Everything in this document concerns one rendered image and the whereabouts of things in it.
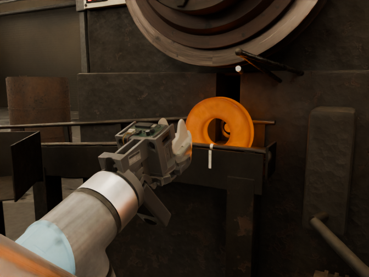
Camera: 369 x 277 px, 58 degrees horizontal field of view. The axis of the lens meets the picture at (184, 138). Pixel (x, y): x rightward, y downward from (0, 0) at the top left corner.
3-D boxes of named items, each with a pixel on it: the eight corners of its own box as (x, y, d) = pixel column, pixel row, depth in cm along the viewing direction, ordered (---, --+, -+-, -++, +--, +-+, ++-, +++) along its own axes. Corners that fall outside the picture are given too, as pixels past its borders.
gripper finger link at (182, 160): (198, 144, 55) (174, 172, 48) (199, 153, 56) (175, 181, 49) (173, 142, 57) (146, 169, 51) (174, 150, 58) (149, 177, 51)
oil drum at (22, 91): (47, 153, 390) (42, 76, 374) (85, 159, 363) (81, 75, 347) (-1, 165, 338) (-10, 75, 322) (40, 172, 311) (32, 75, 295)
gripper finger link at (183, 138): (199, 109, 58) (174, 132, 51) (203, 139, 60) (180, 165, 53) (183, 107, 59) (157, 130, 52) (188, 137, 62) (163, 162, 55)
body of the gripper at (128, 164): (177, 121, 50) (132, 162, 40) (185, 170, 53) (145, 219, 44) (135, 118, 53) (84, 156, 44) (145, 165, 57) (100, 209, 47)
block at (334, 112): (307, 212, 75) (314, 105, 70) (347, 219, 71) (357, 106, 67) (300, 231, 65) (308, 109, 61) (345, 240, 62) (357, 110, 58)
